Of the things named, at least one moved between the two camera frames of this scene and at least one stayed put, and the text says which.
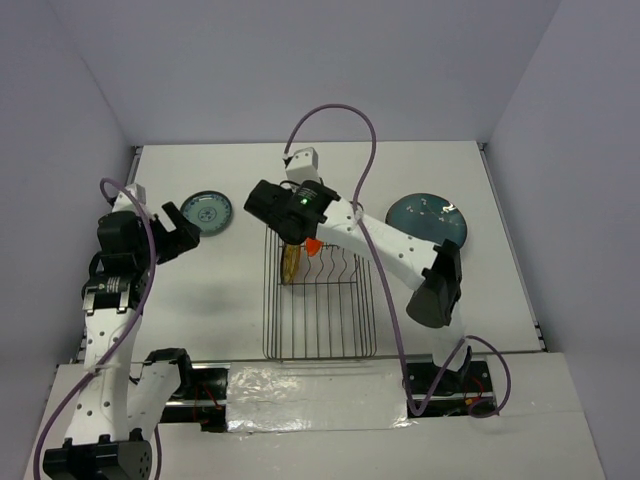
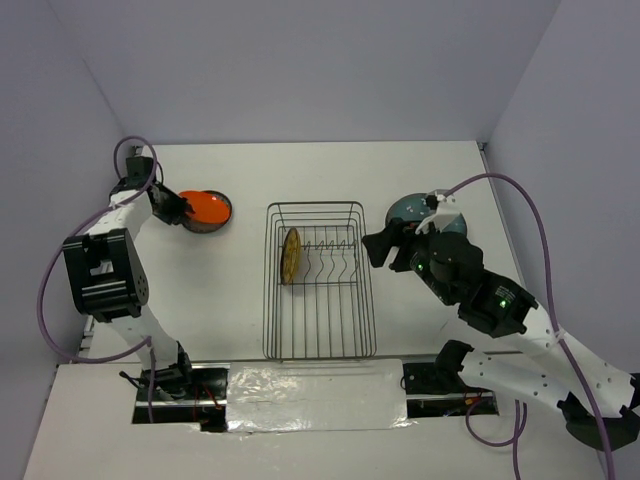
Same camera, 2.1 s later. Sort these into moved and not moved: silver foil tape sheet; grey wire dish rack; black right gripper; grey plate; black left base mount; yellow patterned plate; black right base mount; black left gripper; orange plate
Moved: black right gripper; orange plate; black left gripper
Not moved: black left base mount; yellow patterned plate; grey plate; silver foil tape sheet; grey wire dish rack; black right base mount
